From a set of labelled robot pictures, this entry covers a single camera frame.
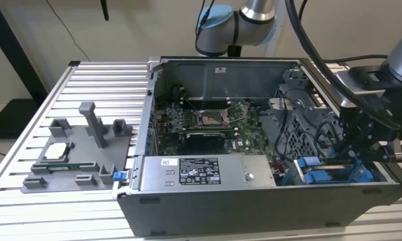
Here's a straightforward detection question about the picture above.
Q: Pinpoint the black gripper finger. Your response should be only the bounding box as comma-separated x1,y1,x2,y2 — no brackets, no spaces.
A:
368,140,402,164
332,139,363,163

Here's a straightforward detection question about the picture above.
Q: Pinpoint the black disk wire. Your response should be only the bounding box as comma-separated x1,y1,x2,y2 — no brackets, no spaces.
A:
316,120,353,165

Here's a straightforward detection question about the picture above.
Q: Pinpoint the black RAM slot bank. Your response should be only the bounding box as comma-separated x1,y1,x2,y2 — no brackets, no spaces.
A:
179,97,232,109

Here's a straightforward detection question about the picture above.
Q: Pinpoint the grey metal drive cage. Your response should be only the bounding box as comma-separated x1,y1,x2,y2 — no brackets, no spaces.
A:
261,82,342,162

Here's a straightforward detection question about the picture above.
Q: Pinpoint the green motherboard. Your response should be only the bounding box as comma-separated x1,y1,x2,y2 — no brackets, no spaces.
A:
153,100,280,158

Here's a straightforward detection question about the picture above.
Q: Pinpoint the grey plastic case clip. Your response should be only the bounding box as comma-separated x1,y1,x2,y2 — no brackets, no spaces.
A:
281,68,306,88

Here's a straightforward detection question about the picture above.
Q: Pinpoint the metal socket cover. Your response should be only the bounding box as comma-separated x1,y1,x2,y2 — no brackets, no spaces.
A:
225,103,252,124

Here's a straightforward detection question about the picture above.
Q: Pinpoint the open grey PC case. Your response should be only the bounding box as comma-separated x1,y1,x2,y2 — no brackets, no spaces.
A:
113,55,402,238

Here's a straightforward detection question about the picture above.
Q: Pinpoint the silver power supply unit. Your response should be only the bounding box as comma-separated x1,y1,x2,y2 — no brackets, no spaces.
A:
138,154,278,189

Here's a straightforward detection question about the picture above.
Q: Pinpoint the CPU socket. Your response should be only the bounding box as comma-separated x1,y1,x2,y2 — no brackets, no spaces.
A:
195,109,230,128

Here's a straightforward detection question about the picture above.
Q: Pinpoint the black graphics card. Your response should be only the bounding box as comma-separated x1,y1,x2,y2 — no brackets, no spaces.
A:
183,132,228,155

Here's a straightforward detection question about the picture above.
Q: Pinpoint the thin metal locking lever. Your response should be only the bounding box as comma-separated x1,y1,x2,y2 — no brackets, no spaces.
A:
183,96,199,111

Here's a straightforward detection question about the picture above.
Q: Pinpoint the grey parts rack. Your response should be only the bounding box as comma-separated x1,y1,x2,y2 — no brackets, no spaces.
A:
22,101,135,194

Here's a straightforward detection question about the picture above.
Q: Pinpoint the green RAM stick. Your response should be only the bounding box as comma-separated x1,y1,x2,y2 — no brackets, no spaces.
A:
46,163,89,172

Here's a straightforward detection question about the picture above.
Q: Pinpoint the silver CPU chip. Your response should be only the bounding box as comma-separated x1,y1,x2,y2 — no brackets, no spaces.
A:
43,143,71,161

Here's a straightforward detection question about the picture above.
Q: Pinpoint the black antenna rod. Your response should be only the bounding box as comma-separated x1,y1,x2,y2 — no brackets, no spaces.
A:
99,0,111,22

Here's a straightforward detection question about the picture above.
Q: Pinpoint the black monitor stand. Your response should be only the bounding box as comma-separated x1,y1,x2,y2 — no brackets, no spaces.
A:
0,0,50,139

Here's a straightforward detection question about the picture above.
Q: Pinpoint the blue disk wire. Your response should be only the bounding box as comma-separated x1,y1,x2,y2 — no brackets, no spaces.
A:
325,148,341,162

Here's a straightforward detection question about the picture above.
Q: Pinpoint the silver camera bracket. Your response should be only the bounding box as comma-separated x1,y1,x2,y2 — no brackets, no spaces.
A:
334,70,387,109

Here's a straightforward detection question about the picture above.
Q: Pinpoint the long black looped wire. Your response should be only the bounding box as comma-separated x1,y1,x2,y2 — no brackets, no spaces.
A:
274,87,314,162

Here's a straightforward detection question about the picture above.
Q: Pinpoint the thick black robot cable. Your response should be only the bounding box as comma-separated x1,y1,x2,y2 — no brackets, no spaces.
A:
284,0,402,130

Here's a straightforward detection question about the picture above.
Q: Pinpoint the black arm joint cable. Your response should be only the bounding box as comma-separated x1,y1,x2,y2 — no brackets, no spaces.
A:
195,0,218,32

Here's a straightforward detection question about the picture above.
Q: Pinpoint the thin black wall cable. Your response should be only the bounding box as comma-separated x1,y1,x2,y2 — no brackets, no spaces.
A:
43,0,93,61

